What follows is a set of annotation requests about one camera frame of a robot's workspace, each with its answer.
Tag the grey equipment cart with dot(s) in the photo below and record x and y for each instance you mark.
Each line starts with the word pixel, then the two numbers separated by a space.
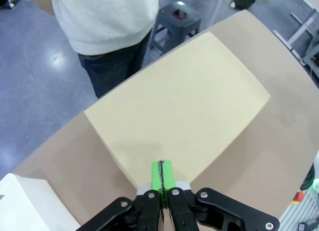
pixel 311 54

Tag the person's grey sweater torso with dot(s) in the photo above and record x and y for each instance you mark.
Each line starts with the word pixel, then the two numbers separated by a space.
pixel 104 19

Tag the yellow red emergency stop button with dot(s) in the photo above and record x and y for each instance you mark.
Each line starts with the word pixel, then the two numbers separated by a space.
pixel 298 197

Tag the black pendant device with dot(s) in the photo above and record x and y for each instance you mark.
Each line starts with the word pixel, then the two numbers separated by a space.
pixel 309 227

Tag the white plastic storage box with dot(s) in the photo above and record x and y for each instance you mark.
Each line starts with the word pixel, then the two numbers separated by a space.
pixel 22 206

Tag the grooved aluminium base plate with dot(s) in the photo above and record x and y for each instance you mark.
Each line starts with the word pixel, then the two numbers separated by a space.
pixel 294 216

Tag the grey plastic stool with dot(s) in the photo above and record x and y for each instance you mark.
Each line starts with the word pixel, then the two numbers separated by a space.
pixel 179 21

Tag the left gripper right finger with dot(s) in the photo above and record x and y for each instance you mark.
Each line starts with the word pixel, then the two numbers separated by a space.
pixel 167 173

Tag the cardboard shoe box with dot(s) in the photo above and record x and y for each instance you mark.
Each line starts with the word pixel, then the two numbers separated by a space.
pixel 179 103

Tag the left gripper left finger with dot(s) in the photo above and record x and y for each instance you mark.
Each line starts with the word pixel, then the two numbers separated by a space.
pixel 156 173

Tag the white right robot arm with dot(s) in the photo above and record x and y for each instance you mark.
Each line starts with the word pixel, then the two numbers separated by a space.
pixel 316 171

